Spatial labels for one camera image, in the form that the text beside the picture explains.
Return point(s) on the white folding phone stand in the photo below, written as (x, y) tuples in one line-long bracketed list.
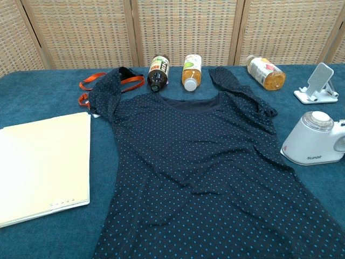
[(318, 81)]

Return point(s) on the navy polka dot shirt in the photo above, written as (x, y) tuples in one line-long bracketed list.
[(188, 162)]

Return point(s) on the cream paper folder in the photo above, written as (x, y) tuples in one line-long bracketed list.
[(43, 167)]

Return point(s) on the dark brown tea bottle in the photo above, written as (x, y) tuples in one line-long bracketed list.
[(159, 73)]

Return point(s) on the silver handheld device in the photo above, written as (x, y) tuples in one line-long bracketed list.
[(304, 145)]

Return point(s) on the white cap yellow tea bottle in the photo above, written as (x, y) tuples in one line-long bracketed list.
[(192, 71)]

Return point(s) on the woven wooden folding screen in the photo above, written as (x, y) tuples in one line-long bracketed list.
[(188, 29)]

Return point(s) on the fruit label amber juice bottle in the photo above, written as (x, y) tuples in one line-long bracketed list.
[(265, 71)]

